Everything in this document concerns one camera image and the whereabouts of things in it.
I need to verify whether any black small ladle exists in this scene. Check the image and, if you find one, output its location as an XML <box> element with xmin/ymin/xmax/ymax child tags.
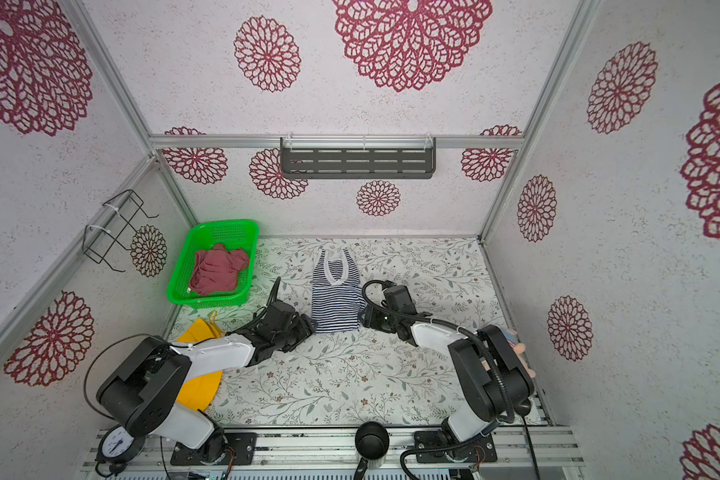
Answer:
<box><xmin>514</xmin><ymin>399</ymin><xmax>542</xmax><ymax>480</ymax></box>

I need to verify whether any yellow hat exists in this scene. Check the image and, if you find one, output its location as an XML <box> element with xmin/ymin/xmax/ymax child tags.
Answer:
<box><xmin>176</xmin><ymin>310</ymin><xmax>225</xmax><ymax>411</ymax></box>

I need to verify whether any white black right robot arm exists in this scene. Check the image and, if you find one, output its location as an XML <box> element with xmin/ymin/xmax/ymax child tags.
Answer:
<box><xmin>361</xmin><ymin>280</ymin><xmax>535</xmax><ymax>444</ymax></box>

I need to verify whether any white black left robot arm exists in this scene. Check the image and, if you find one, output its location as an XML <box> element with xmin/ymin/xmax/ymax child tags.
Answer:
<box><xmin>96</xmin><ymin>300</ymin><xmax>316</xmax><ymax>462</ymax></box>

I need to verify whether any round pressure gauge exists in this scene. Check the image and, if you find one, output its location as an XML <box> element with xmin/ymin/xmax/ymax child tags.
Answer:
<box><xmin>94</xmin><ymin>426</ymin><xmax>146</xmax><ymax>479</ymax></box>

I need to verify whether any blue white striped tank top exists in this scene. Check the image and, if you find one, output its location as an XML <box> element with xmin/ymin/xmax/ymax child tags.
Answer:
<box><xmin>311</xmin><ymin>247</ymin><xmax>366</xmax><ymax>334</ymax></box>

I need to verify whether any black wire wall rack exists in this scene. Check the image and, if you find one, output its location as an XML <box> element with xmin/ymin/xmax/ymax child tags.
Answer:
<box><xmin>81</xmin><ymin>189</ymin><xmax>158</xmax><ymax>273</ymax></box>

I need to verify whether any grey wall shelf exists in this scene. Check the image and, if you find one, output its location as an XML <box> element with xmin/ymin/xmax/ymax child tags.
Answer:
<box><xmin>279</xmin><ymin>138</ymin><xmax>437</xmax><ymax>180</ymax></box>

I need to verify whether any maroon tank top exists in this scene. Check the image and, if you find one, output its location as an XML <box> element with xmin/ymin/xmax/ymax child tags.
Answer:
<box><xmin>189</xmin><ymin>243</ymin><xmax>250</xmax><ymax>296</ymax></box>

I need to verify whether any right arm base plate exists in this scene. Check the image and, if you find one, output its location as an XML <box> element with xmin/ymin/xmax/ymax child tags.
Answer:
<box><xmin>413</xmin><ymin>430</ymin><xmax>498</xmax><ymax>464</ymax></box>

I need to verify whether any green plastic basket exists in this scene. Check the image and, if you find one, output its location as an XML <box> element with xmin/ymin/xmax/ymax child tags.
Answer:
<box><xmin>166</xmin><ymin>220</ymin><xmax>259</xmax><ymax>309</ymax></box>

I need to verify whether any plush doll toy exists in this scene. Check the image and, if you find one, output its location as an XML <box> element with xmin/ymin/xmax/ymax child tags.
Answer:
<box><xmin>503</xmin><ymin>329</ymin><xmax>536</xmax><ymax>379</ymax></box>

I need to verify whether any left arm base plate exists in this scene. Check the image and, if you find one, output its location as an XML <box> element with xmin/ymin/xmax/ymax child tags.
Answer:
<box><xmin>169</xmin><ymin>431</ymin><xmax>258</xmax><ymax>466</ymax></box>

